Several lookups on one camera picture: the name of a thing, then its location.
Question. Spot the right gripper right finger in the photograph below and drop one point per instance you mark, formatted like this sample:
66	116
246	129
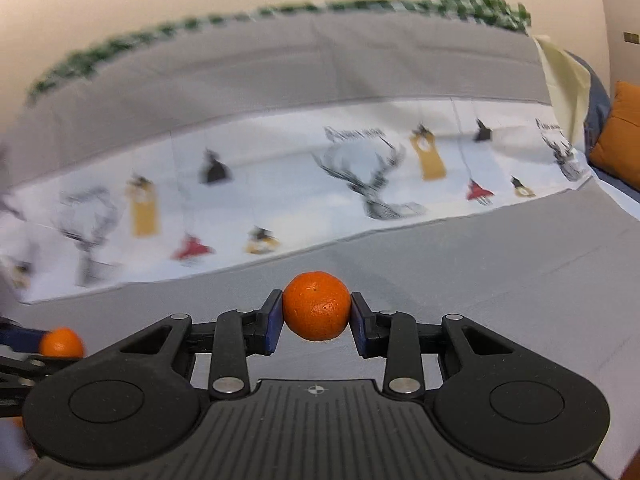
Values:
491	398

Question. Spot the orange mandarin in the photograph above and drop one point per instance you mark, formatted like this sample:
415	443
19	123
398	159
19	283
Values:
62	343
316	306

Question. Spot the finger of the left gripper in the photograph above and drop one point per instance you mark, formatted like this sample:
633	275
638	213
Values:
32	368
20	339

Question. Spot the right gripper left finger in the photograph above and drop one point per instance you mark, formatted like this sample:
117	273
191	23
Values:
139	398

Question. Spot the orange cushion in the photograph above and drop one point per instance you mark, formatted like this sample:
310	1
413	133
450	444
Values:
617	150

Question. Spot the cream yellow cloth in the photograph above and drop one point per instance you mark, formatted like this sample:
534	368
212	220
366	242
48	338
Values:
569	84

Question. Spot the grey deer print sofa cover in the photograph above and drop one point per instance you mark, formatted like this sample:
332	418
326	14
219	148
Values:
418	159

